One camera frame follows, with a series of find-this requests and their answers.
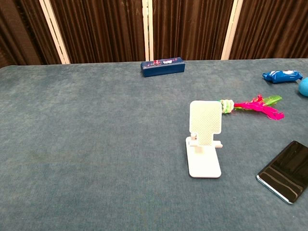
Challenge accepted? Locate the dark blue rectangular box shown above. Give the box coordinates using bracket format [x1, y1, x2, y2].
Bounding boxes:
[140, 57, 186, 78]

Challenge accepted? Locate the blue ball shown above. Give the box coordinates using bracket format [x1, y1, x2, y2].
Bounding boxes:
[298, 77, 308, 97]

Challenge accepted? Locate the black smartphone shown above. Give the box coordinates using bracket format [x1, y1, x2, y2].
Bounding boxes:
[256, 140, 308, 205]

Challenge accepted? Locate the white phone stand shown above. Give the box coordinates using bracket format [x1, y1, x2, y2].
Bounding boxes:
[185, 100, 223, 179]

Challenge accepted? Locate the brown pleated curtain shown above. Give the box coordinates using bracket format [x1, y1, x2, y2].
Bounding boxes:
[0, 0, 308, 69]

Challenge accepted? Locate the white vertical frame bar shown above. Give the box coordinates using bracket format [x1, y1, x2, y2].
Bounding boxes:
[38, 0, 71, 64]
[220, 0, 244, 61]
[141, 0, 154, 62]

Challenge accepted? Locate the pink green feather shuttlecock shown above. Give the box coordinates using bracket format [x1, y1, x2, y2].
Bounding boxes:
[219, 94, 285, 121]

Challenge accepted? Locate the blue snack packet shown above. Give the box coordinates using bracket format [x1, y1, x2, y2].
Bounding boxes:
[262, 70, 304, 85]

